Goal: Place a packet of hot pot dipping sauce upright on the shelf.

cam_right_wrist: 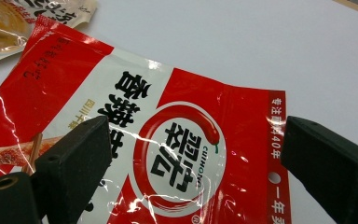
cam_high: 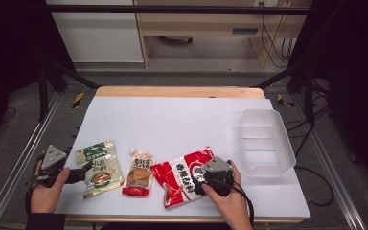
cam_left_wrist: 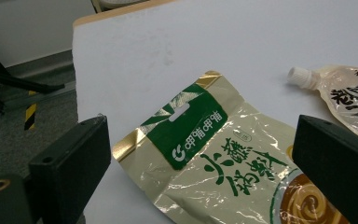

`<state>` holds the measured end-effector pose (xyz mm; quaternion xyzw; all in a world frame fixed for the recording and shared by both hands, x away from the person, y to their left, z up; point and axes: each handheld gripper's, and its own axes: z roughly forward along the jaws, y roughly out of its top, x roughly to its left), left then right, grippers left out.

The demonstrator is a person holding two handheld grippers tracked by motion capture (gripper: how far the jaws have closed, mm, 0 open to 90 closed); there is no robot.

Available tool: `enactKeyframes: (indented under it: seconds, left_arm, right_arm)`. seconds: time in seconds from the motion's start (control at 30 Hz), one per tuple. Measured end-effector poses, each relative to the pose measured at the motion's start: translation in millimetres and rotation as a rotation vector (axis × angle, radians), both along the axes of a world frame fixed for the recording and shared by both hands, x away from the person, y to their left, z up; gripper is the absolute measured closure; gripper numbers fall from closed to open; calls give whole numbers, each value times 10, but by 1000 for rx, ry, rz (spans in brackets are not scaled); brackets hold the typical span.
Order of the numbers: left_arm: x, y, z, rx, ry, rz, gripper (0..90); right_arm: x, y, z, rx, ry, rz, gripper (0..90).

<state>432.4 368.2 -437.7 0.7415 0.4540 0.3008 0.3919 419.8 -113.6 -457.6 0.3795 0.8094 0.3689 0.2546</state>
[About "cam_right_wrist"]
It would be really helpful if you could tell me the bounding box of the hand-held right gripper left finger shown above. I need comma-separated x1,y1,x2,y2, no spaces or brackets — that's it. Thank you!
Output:
34,115,113,224

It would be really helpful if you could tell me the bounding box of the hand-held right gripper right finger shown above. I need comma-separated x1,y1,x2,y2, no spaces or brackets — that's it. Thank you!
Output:
280,115,358,224

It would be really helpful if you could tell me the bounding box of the red and white seasoning packet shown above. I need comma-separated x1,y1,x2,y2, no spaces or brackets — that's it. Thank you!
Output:
0,15,293,224

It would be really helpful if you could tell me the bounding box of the beige food pouch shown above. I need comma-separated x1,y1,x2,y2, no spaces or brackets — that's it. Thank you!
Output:
0,0,98,66

